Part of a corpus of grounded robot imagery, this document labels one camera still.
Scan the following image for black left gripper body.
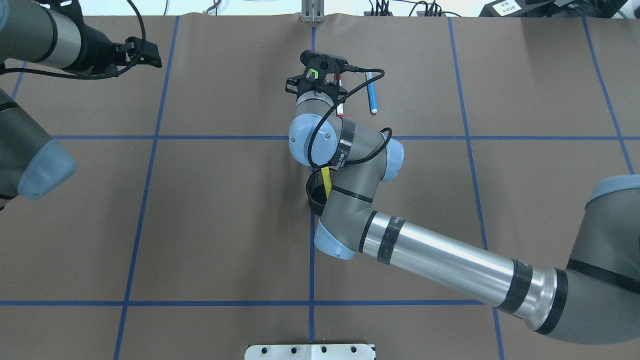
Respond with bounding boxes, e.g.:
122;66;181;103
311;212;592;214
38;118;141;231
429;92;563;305
82;25;138;76

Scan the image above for blue highlighter pen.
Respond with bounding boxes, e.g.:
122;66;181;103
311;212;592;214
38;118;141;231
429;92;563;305
365;71;378;115

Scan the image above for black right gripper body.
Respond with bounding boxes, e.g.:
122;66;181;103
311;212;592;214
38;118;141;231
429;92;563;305
285;73;347;103

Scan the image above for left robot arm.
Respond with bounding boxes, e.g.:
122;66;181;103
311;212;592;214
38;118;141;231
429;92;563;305
1;0;163;207

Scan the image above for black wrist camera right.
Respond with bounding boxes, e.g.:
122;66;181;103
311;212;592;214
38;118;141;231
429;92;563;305
299;49;349;79

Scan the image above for brown table mat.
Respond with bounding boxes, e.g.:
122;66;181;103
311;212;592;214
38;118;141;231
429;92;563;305
1;13;639;360

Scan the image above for white metal base plate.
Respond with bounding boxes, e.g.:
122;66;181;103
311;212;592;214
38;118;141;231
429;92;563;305
244;343;377;360

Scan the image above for black mesh pen cup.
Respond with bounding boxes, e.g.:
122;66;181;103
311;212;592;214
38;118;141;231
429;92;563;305
305;169;327;217

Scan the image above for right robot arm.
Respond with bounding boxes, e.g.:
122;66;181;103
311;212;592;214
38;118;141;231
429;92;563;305
285;67;639;345

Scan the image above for green highlighter pen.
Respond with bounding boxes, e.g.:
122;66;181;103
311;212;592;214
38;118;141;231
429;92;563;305
306;68;319;82

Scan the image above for red and white marker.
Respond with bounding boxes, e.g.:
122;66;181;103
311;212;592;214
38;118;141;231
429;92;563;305
335;74;345;118

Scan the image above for black box with label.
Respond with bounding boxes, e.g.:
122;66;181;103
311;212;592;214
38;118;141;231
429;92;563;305
478;0;554;18

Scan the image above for yellow highlighter pen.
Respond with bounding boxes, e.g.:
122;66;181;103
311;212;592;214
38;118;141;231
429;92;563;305
320;166;332;200

